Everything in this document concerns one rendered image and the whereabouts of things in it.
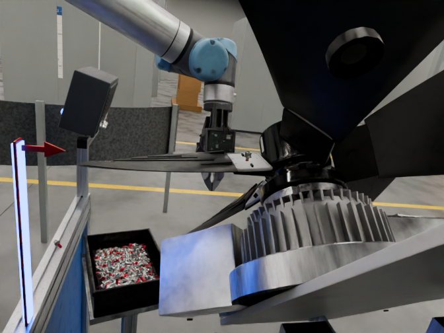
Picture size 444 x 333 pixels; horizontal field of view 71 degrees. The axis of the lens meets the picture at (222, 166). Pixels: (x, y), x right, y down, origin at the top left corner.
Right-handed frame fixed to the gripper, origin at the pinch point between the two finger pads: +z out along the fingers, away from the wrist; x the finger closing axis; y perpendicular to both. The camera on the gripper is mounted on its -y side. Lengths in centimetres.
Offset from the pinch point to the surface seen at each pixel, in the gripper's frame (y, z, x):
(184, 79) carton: -745, -206, 71
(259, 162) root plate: 28.1, -6.7, 2.0
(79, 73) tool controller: -26, -30, -37
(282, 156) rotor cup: 29.9, -8.0, 5.1
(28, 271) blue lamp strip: 20.4, 13.6, -34.3
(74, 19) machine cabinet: -530, -234, -150
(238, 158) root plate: 25.3, -7.3, -0.9
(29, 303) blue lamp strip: 18.7, 19.8, -34.4
